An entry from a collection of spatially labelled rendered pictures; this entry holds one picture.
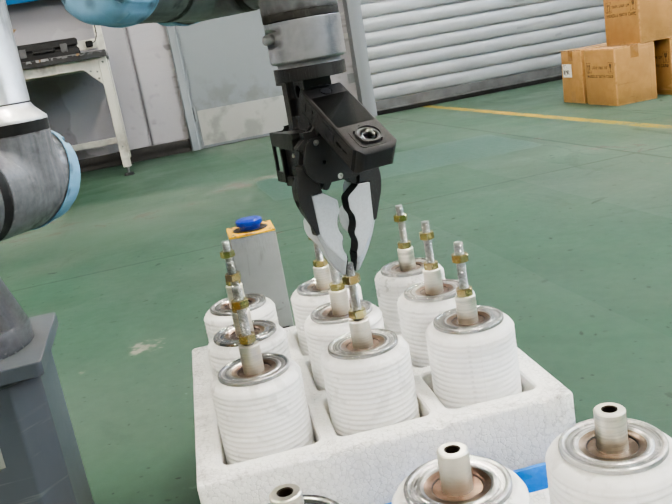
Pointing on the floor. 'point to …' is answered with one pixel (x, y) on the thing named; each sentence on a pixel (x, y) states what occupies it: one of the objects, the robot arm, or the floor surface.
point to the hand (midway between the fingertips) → (351, 261)
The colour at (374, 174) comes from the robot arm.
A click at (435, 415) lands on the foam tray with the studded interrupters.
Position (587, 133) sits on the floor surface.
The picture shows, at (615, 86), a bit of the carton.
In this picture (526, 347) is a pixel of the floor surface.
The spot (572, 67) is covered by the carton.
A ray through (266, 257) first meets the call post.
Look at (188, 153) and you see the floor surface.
